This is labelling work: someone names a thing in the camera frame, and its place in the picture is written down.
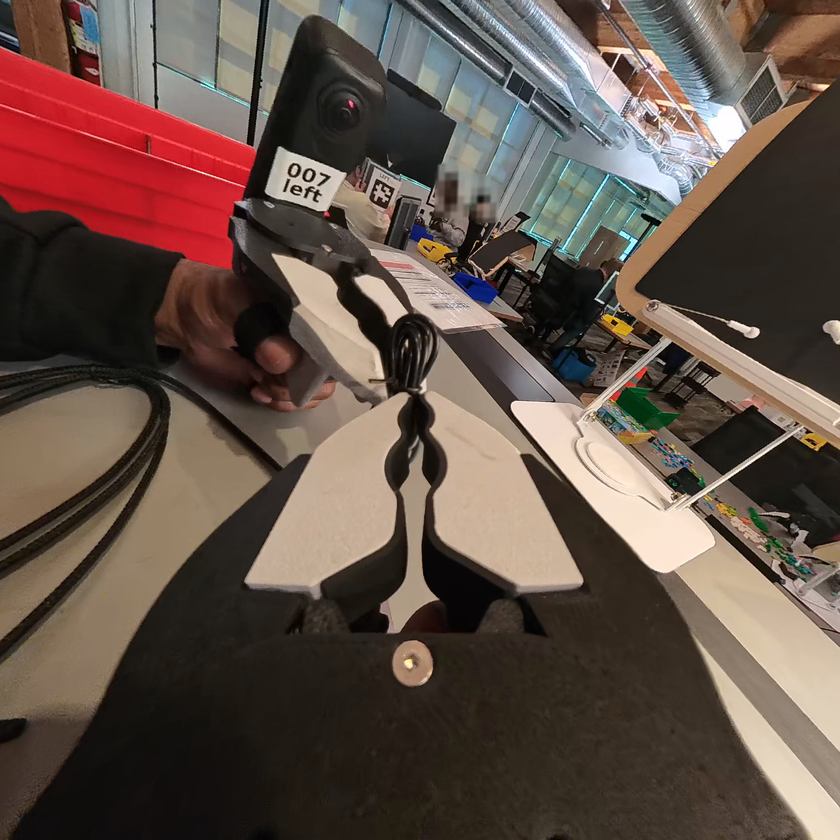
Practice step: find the person's left hand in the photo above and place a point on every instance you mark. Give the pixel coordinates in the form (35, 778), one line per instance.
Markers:
(197, 315)

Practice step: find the small blue plastic bin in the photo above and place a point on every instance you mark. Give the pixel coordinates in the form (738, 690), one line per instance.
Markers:
(476, 289)

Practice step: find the red plastic bin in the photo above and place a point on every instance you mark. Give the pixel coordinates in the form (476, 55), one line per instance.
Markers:
(98, 144)

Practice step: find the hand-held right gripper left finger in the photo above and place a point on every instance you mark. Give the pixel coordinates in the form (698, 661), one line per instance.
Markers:
(334, 518)

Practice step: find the person's left forearm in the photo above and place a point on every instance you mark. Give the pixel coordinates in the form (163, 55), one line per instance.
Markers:
(65, 282)

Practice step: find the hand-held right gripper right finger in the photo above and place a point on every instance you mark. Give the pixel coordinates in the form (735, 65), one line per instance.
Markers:
(505, 518)

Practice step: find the green plastic bin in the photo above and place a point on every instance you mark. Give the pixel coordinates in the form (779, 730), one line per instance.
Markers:
(646, 407)

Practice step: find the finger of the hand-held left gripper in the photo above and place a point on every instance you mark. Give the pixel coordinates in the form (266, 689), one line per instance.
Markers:
(315, 308)
(384, 295)

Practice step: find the silver spiral air duct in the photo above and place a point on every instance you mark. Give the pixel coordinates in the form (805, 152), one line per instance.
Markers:
(676, 39)
(512, 46)

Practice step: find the red fire extinguisher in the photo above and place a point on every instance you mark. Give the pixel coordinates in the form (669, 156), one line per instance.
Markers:
(82, 46)

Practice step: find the printed marker board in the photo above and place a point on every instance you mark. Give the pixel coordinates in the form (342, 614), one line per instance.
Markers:
(382, 187)

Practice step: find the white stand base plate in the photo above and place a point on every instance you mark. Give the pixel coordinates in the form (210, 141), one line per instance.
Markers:
(558, 433)

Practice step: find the pile of colourful toy bricks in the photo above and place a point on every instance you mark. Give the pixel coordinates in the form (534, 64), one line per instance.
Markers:
(741, 525)

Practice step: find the black monitor screen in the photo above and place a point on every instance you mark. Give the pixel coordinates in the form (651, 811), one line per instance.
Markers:
(420, 144)

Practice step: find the dark board with wooden edge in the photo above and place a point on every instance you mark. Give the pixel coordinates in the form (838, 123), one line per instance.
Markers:
(754, 262)

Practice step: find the white printed sheet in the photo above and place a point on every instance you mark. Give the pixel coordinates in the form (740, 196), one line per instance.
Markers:
(426, 289)

